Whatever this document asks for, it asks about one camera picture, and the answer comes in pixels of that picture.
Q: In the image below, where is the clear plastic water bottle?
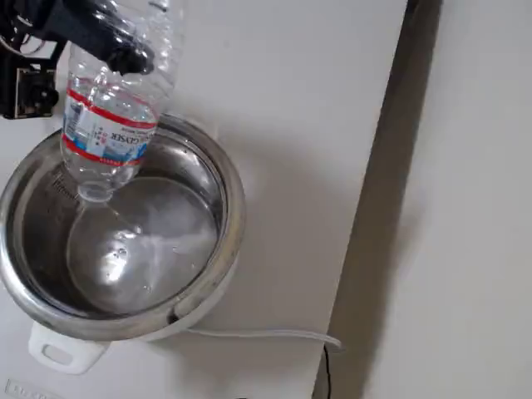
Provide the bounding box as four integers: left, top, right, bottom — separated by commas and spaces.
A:
59, 0, 179, 205

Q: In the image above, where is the white rice cooker housing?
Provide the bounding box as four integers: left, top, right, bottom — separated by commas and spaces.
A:
27, 116, 250, 376

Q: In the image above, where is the stainless steel inner pot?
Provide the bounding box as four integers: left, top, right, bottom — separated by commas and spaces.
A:
0, 111, 247, 337

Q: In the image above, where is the white power cord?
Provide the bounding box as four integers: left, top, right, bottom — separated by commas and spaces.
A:
185, 326, 345, 353

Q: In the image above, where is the thin black cable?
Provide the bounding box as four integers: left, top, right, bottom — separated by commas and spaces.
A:
322, 347, 335, 399

